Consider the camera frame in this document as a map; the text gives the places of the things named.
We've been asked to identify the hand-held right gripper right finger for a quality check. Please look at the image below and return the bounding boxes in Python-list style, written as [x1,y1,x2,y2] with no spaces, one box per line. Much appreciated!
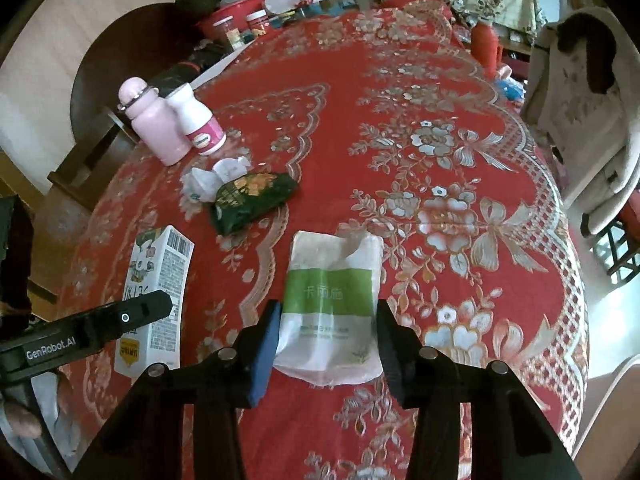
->
[375,299,583,480]

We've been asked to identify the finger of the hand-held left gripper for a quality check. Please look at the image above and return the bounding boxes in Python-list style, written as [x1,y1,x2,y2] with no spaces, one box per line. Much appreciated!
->
[81,289,174,347]

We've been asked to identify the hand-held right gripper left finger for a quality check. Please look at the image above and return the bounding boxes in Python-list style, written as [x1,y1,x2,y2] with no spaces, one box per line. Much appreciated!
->
[85,299,283,480]

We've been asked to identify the white milk carton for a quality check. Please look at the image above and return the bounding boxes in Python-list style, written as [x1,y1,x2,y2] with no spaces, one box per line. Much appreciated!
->
[114,225,196,379]

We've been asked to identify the white green pouch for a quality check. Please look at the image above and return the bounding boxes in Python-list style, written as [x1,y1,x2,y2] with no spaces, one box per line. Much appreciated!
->
[272,230,386,387]

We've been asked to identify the person's left hand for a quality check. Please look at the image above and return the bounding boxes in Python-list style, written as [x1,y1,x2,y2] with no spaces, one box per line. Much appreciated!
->
[0,377,44,439]

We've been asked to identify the person's grey clothing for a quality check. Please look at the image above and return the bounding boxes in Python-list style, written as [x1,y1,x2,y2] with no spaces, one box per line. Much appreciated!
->
[0,370,82,477]

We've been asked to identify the dark green snack packet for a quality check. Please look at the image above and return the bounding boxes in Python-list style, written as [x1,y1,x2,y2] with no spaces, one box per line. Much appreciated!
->
[209,171,301,236]

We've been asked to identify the wooden chair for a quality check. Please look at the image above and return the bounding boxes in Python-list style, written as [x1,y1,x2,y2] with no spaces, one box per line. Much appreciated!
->
[46,106,137,212]

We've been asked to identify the crumpled white tissue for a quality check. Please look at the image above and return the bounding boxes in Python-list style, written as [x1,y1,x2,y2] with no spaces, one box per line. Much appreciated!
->
[180,156,252,204]

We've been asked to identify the red floral tablecloth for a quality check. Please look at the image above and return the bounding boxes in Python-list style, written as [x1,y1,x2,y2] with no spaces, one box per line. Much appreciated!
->
[57,0,589,480]

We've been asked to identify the white pill bottle pink label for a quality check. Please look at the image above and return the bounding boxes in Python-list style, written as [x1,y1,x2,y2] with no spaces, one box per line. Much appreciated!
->
[165,83,227,157]

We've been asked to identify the red cushioned stool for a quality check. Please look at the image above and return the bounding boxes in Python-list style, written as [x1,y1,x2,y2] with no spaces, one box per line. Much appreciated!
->
[581,204,640,287]

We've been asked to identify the white paper strip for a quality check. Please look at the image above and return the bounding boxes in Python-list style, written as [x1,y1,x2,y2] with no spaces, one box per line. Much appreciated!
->
[191,47,242,89]

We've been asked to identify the blue plastic bag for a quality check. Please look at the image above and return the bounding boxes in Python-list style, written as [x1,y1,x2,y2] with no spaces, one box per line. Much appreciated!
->
[495,77,524,102]

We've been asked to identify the beige coat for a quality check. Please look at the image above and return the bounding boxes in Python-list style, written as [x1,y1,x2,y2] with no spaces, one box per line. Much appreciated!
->
[519,7,640,237]

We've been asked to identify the red thermos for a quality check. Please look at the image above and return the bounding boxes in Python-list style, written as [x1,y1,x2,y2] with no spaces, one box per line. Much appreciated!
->
[469,17,502,79]

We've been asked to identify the red basin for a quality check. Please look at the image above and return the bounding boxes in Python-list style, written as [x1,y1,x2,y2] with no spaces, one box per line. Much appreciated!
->
[196,0,272,42]

